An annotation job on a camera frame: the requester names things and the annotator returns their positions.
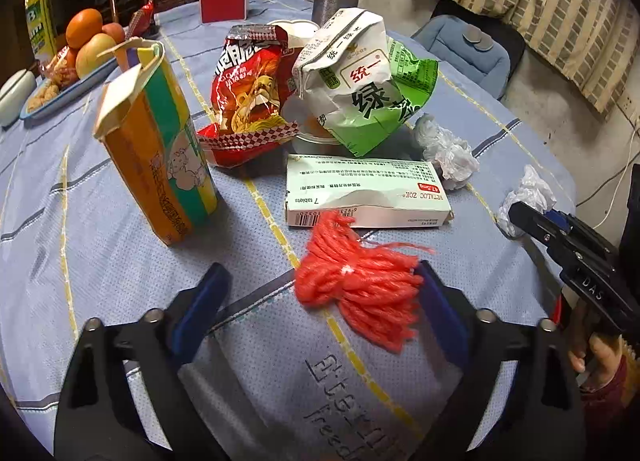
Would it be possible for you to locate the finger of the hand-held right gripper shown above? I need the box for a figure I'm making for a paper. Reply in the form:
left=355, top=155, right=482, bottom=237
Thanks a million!
left=508, top=201, right=578, bottom=274
left=545, top=210, right=621, bottom=262

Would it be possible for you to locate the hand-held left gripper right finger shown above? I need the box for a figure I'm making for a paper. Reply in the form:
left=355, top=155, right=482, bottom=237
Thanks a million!
left=415, top=260, right=586, bottom=461

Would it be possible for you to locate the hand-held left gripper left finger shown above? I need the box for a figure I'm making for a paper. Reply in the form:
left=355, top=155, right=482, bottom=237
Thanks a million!
left=54, top=262, right=233, bottom=461

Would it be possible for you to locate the white tissue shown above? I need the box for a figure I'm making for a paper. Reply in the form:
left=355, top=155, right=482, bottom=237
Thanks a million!
left=410, top=114, right=480, bottom=190
left=496, top=164, right=557, bottom=239

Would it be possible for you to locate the red yarn bundle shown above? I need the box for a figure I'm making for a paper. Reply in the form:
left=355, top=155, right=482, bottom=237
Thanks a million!
left=293, top=210, right=435, bottom=355

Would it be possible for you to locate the clear plastic bowl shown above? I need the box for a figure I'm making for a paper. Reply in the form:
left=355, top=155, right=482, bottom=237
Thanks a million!
left=280, top=96, right=347, bottom=158

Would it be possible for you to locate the person's right hand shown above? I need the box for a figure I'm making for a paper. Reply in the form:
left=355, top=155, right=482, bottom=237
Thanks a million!
left=567, top=302, right=626, bottom=377

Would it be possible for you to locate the blue checked tablecloth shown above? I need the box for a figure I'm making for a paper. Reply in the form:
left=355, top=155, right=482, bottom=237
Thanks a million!
left=0, top=0, right=576, bottom=461

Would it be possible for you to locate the white medicine box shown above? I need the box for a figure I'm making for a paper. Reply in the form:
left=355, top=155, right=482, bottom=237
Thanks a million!
left=285, top=154, right=455, bottom=229

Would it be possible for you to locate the orange and green drink carton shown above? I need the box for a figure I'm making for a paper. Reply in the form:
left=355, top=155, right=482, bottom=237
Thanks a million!
left=93, top=37, right=221, bottom=247

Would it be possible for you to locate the blue cushioned chair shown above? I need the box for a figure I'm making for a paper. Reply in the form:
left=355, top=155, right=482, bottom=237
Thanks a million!
left=430, top=0, right=527, bottom=102

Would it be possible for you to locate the blue seat cushion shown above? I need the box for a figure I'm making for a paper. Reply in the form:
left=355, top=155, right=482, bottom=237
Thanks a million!
left=411, top=15, right=511, bottom=99

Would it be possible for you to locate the orange food leftover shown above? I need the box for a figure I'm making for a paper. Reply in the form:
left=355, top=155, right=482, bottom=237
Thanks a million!
left=302, top=116, right=342, bottom=142

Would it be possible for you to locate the red snack bag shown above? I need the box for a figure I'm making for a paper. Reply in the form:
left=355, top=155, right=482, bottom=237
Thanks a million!
left=196, top=24, right=301, bottom=169

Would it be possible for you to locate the green and white tea package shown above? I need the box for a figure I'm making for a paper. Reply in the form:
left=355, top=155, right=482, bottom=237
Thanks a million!
left=291, top=8, right=440, bottom=158

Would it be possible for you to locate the blue rimmed fruit plate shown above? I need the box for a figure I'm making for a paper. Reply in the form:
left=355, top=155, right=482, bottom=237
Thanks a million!
left=20, top=54, right=126, bottom=121

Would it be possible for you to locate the pile of walnuts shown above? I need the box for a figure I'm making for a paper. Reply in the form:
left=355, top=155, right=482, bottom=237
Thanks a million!
left=27, top=78, right=61, bottom=112

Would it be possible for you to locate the yellow apple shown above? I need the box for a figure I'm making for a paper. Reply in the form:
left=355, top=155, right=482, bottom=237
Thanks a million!
left=75, top=32, right=118, bottom=79

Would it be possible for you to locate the clear bag of snacks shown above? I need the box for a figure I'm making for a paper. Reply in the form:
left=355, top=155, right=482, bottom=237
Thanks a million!
left=42, top=52, right=81, bottom=88

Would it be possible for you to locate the white ceramic jar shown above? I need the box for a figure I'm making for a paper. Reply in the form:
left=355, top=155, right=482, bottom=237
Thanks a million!
left=0, top=68, right=37, bottom=128

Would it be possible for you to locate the crumpled paper cup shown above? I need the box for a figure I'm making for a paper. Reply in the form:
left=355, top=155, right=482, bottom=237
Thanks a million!
left=265, top=18, right=321, bottom=63

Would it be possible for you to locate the small red snack packet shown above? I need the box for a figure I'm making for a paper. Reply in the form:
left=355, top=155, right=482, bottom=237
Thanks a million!
left=129, top=0, right=157, bottom=37

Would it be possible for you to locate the large orange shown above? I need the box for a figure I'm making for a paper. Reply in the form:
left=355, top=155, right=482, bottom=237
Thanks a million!
left=66, top=8, right=104, bottom=50

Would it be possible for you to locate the yellow cereal box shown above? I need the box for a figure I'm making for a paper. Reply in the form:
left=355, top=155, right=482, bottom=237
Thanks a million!
left=25, top=0, right=57, bottom=62

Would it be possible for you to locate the white cable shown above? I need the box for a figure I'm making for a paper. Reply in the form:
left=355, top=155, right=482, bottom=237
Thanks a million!
left=575, top=106, right=640, bottom=214

